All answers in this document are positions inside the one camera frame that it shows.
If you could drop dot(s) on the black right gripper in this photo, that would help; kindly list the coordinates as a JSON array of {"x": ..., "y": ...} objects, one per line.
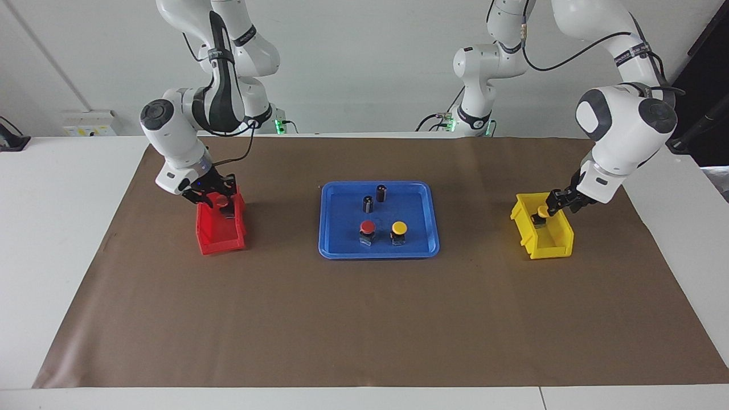
[{"x": 206, "y": 181}]

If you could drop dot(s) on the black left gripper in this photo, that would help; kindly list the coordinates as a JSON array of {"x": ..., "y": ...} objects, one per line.
[{"x": 581, "y": 191}]

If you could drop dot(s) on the red push button switch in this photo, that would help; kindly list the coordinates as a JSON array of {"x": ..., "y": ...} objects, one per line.
[
  {"x": 367, "y": 227},
  {"x": 221, "y": 199}
]

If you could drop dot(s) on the yellow push button switch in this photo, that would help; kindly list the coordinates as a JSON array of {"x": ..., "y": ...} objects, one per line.
[
  {"x": 541, "y": 212},
  {"x": 399, "y": 227}
]

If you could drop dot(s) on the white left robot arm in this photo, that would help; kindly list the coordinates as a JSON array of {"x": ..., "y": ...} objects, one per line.
[{"x": 621, "y": 131}]

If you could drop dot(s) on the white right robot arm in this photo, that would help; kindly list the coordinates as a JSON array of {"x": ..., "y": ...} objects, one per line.
[{"x": 171, "y": 136}]

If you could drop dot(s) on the blue plastic tray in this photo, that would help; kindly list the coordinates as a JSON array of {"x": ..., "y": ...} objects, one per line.
[{"x": 410, "y": 205}]

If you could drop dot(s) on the yellow plastic parts bin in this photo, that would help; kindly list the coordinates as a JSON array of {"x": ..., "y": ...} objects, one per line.
[{"x": 555, "y": 245}]

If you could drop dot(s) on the red plastic parts bin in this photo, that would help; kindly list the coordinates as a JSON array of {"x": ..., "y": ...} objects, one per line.
[{"x": 219, "y": 239}]

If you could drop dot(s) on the green lit base connector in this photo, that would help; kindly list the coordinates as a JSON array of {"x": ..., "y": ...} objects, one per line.
[
  {"x": 447, "y": 122},
  {"x": 278, "y": 126}
]

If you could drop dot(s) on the black stand with pole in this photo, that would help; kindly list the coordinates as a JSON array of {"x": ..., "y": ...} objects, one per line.
[{"x": 683, "y": 145}]

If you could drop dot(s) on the black cylindrical capacitor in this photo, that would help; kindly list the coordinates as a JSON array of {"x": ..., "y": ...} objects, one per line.
[
  {"x": 381, "y": 192},
  {"x": 368, "y": 204}
]

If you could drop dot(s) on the brown paper table mat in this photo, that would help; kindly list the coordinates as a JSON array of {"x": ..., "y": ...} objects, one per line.
[{"x": 364, "y": 319}]

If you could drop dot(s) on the black table clamp device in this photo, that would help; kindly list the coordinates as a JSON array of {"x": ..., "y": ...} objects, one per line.
[{"x": 11, "y": 143}]

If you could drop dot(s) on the white wall socket strip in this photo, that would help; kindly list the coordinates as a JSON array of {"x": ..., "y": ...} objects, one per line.
[{"x": 88, "y": 122}]

